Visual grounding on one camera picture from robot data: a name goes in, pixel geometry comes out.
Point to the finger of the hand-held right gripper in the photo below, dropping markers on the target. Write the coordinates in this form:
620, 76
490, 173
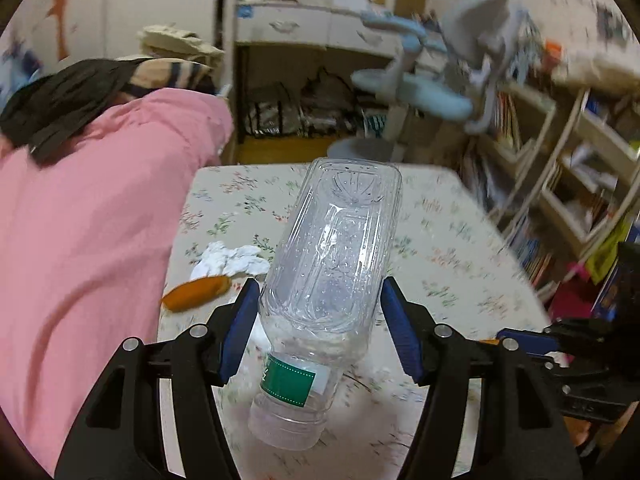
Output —
585, 380
525, 341

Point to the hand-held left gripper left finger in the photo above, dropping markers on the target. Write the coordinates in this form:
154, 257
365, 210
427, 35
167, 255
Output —
240, 330

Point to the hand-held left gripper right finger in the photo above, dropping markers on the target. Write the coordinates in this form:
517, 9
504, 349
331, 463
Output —
400, 330

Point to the pink bag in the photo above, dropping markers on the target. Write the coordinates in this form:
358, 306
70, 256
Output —
570, 300

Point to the clear plastic bottle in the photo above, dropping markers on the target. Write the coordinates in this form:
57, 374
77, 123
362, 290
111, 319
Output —
340, 240

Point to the crumpled white tissue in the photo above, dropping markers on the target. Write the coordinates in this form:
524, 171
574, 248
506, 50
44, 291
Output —
225, 260

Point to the white bookshelf rack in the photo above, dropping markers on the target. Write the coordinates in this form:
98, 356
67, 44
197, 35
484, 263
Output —
515, 160

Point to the white storage cart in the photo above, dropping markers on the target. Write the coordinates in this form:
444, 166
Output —
595, 170

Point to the pink blanket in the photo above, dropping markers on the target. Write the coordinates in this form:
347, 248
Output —
85, 220

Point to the clear tote bag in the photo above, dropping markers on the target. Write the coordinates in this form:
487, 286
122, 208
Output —
270, 112

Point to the stack of papers and bags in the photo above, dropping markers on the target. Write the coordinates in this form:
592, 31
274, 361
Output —
330, 105

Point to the blue grey desk chair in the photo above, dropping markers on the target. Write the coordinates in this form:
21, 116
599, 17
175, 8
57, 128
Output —
425, 95

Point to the striped pillow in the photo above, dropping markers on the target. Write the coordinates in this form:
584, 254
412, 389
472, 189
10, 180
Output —
170, 75

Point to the cream cloth bag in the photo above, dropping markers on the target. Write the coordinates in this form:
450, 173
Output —
600, 72

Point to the black jacket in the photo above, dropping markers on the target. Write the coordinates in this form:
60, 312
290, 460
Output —
65, 100

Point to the beige canvas bag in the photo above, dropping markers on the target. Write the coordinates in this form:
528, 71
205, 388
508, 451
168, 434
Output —
175, 42

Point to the white desk with drawers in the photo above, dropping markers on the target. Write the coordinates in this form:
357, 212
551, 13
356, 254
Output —
300, 30

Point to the whale print curtain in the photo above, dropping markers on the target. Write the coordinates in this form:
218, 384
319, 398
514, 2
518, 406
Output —
20, 60

